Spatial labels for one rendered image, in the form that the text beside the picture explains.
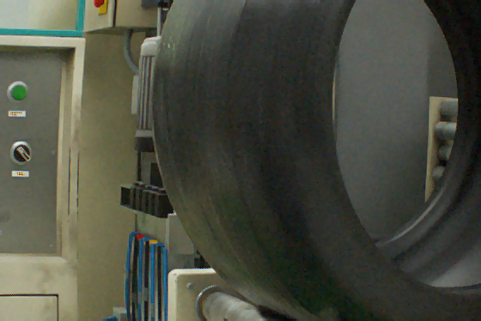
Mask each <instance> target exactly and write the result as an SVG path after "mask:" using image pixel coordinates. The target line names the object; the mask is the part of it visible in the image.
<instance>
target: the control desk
mask: <svg viewBox="0 0 481 321"><path fill-rule="evenodd" d="M85 51H86V40H85V39H83V38H72V37H52V36H49V37H43V36H23V35H15V36H13V35H3V34H0V321H77V316H78V304H77V295H78V288H77V274H78V271H77V264H76V263H75V259H78V252H77V246H78V229H77V225H78V181H79V159H80V136H81V115H82V85H83V72H84V54H85Z"/></svg>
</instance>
